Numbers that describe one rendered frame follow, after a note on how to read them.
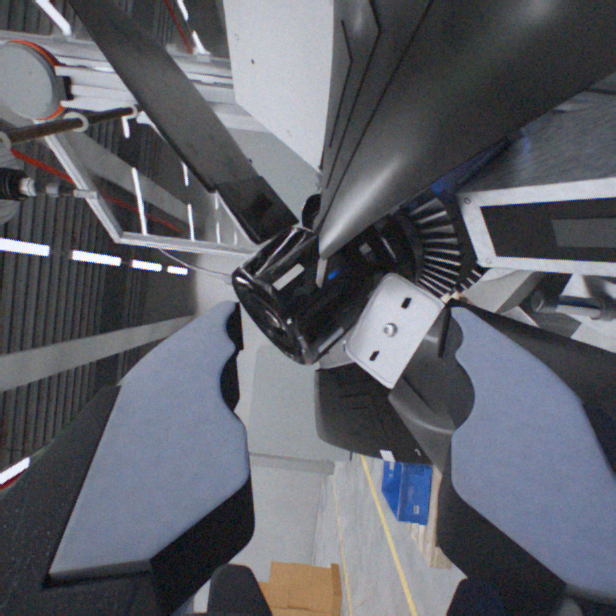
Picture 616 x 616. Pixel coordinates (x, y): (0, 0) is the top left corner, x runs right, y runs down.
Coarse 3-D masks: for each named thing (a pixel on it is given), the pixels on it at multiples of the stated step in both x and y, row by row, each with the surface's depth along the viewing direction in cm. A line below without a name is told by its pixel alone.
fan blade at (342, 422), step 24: (336, 384) 51; (360, 384) 50; (336, 408) 55; (360, 408) 53; (384, 408) 53; (336, 432) 61; (360, 432) 58; (384, 432) 57; (408, 432) 56; (408, 456) 60
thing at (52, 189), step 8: (40, 184) 33; (48, 184) 32; (56, 184) 32; (40, 192) 33; (48, 192) 32; (56, 192) 32; (64, 192) 33; (72, 192) 33; (80, 192) 33; (88, 192) 33; (96, 192) 33
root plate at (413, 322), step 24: (384, 288) 37; (408, 288) 36; (384, 312) 37; (408, 312) 36; (432, 312) 34; (360, 336) 38; (384, 336) 37; (408, 336) 36; (360, 360) 38; (384, 360) 37; (408, 360) 35; (384, 384) 37
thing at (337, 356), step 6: (348, 336) 46; (342, 342) 47; (336, 348) 48; (342, 348) 48; (330, 354) 48; (336, 354) 48; (342, 354) 48; (324, 360) 49; (330, 360) 49; (336, 360) 49; (342, 360) 49; (348, 360) 49; (324, 366) 49; (330, 366) 49
